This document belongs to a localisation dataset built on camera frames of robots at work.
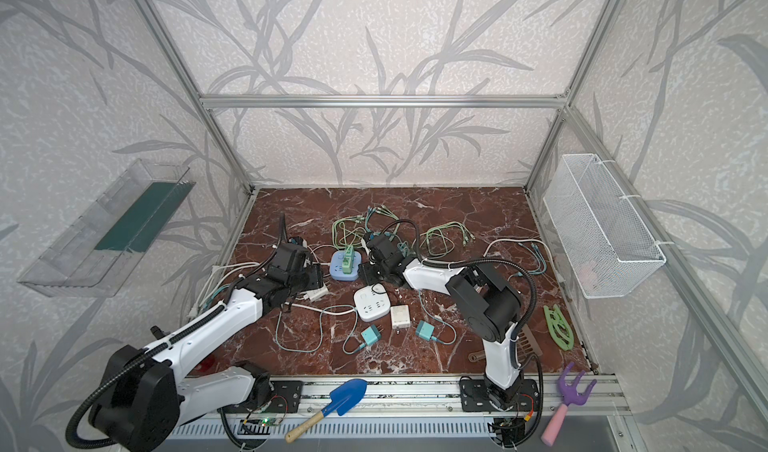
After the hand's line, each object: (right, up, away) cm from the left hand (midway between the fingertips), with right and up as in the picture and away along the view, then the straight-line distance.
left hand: (320, 263), depth 87 cm
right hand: (+12, 0, +7) cm, 14 cm away
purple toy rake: (+66, -31, -13) cm, 74 cm away
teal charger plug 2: (+30, -18, -4) cm, 36 cm away
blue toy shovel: (+10, -31, -14) cm, 36 cm away
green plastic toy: (+70, -18, -2) cm, 72 cm away
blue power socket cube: (+7, -1, +2) cm, 7 cm away
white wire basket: (+66, +10, -25) cm, 72 cm away
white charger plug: (+24, -15, -2) cm, 28 cm away
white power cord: (+70, +5, +18) cm, 72 cm away
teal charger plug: (+16, -19, -4) cm, 25 cm away
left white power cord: (-38, -6, +12) cm, 40 cm away
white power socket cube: (+15, -11, +1) cm, 19 cm away
